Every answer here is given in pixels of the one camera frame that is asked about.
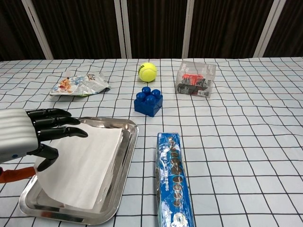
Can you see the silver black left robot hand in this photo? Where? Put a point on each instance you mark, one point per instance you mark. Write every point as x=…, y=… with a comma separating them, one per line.
x=19, y=134

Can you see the white paper sheet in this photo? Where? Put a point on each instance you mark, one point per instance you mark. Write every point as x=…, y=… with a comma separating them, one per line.
x=82, y=165

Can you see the stainless steel tray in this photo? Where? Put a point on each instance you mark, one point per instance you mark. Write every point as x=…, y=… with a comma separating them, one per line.
x=118, y=170

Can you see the crinkled silver snack bag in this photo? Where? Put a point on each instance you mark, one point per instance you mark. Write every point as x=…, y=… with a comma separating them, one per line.
x=78, y=85

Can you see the blue toy building block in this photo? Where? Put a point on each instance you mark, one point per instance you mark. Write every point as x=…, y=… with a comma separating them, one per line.
x=148, y=104

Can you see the yellow tennis ball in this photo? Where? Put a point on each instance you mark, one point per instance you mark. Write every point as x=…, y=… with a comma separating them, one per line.
x=147, y=72

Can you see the blue cookie package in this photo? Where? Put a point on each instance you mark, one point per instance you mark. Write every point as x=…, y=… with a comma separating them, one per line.
x=174, y=179

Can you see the clear plastic box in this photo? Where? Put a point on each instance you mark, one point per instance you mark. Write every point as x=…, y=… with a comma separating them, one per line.
x=195, y=80

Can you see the white black checkered tablecloth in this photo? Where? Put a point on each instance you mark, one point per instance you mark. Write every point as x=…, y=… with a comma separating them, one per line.
x=236, y=142

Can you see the white partition frame post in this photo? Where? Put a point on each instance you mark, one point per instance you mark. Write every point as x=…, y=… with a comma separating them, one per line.
x=126, y=28
x=119, y=28
x=188, y=28
x=38, y=28
x=266, y=30

